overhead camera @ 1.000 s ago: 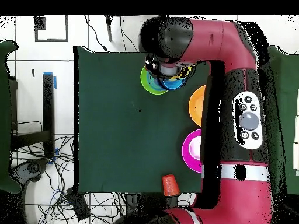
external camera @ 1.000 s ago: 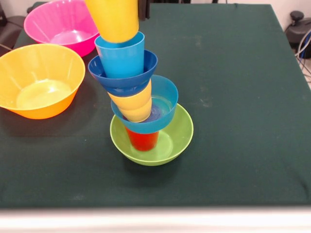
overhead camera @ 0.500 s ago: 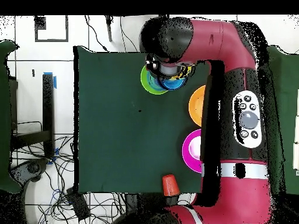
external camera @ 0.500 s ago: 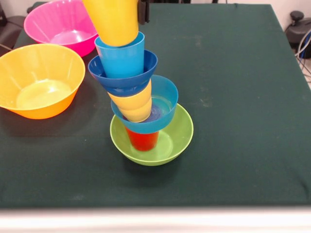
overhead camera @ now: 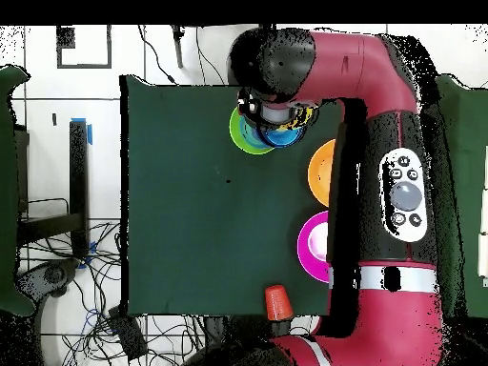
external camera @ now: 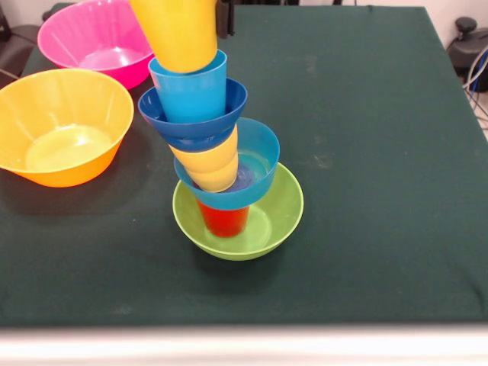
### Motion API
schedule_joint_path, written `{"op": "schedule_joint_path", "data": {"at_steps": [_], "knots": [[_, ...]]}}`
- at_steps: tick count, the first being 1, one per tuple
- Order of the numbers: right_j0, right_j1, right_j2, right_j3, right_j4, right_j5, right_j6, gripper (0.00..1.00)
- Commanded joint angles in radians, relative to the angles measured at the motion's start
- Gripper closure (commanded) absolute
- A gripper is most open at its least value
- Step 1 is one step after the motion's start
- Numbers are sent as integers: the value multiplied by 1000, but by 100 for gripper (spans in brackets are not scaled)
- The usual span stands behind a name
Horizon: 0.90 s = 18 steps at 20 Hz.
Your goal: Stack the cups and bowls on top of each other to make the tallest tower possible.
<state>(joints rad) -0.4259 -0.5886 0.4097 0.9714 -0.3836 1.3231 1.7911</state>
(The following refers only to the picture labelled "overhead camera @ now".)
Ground green plastic bowl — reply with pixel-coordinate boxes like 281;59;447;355
229;106;275;156

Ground light blue plastic bowl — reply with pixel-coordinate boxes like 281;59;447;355
237;121;270;152

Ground dark blue plastic bowl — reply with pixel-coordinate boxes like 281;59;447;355
254;123;308;150

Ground light blue plastic cup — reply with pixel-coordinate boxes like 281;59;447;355
263;128;306;149

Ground dark green table cloth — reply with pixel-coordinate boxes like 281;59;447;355
119;74;346;318

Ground large yellow-orange plastic bowl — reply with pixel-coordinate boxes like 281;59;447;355
307;138;337;207

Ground large pink plastic bowl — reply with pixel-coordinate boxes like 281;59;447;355
296;210;330;284

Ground orange plastic cup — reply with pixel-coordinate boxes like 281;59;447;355
264;284;295;322

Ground blue tape strip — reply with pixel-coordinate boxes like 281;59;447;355
71;116;93;146

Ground black power strip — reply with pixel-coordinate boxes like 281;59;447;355
107;305;149;362

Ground green cloth side table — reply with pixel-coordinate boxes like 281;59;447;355
434;73;488;319
0;65;35;317

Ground black stand post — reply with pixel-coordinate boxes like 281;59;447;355
16;120;91;260

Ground thin black cable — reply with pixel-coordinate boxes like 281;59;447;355
136;24;179;86

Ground tangle of cables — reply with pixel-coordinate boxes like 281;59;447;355
18;218;207;366

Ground black square floor frame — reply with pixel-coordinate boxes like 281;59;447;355
55;25;112;71

